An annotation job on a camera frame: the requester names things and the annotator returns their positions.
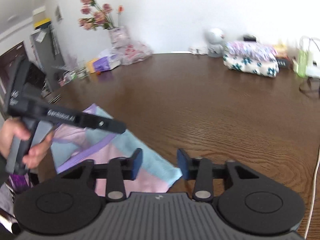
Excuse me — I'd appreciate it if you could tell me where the grey cabinet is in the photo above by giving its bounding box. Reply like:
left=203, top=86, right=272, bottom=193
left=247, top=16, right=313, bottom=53
left=30, top=24, right=65, bottom=93

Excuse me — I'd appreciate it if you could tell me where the clear plastic bag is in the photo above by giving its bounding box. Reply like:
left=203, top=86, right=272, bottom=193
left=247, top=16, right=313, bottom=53
left=121, top=40, right=153, bottom=65

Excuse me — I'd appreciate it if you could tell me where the person's left hand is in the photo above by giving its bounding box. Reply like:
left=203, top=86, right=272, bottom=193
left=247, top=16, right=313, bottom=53
left=0, top=118, right=54, bottom=169

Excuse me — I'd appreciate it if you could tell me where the dried lavender in glass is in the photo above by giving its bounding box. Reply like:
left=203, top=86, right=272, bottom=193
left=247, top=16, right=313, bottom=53
left=52, top=60, right=88, bottom=85

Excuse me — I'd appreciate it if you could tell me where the folded pink ruffled cloth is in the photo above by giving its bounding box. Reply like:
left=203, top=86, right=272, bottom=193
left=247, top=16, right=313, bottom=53
left=225, top=41, right=278, bottom=60

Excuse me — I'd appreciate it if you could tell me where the small black carton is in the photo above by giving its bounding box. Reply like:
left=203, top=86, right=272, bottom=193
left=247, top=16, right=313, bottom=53
left=275, top=58, right=290, bottom=69

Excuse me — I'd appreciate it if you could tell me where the green spray bottle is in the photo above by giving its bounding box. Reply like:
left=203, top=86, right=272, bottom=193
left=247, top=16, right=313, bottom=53
left=296, top=37, right=307, bottom=78

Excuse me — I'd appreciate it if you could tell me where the white small power strip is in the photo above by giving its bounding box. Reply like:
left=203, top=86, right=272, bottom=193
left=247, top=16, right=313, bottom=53
left=189, top=46, right=209, bottom=55

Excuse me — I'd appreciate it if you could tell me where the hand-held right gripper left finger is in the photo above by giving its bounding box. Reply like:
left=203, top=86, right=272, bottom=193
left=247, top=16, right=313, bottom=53
left=60, top=148, right=143, bottom=202

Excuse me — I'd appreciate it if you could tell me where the black cable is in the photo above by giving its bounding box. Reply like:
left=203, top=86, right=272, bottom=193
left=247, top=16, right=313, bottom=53
left=299, top=76, right=320, bottom=98

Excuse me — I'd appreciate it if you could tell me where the patterned flower vase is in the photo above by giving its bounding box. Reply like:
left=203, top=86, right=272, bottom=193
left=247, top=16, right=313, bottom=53
left=108, top=26, right=130, bottom=48

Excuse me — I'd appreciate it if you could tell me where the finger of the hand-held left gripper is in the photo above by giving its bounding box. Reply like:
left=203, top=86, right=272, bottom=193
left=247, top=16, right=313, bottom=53
left=75, top=113, right=127, bottom=133

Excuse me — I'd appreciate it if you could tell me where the pink and blue garment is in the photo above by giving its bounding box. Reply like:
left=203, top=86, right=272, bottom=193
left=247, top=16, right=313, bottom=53
left=51, top=103, right=182, bottom=198

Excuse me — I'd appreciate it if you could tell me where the purple patterned item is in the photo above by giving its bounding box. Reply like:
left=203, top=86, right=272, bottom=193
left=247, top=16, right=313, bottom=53
left=9, top=172, right=32, bottom=193

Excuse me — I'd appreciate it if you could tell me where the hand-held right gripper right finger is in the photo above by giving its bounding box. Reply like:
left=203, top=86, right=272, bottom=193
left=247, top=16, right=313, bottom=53
left=177, top=149, right=259, bottom=202

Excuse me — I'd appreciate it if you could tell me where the purple tissue pack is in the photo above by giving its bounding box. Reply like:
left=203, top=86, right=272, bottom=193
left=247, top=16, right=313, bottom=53
left=86, top=55, right=120, bottom=73

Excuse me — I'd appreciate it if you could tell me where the folded teal flower cloth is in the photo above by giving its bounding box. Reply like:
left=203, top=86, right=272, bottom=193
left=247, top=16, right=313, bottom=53
left=223, top=55, right=279, bottom=78

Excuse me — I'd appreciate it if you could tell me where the long white cable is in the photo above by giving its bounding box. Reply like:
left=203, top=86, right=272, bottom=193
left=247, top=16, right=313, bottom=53
left=304, top=145, right=320, bottom=239

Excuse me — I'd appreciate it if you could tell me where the white robot-shaped speaker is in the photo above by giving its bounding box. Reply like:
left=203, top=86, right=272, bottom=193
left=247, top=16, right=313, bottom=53
left=204, top=28, right=225, bottom=57

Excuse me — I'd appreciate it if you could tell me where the yellow box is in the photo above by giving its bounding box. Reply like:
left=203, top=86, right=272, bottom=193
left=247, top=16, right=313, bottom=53
left=32, top=6, right=52, bottom=29

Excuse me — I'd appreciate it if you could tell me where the dried rose bouquet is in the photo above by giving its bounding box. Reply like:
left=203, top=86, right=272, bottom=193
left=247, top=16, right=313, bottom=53
left=78, top=0, right=124, bottom=30

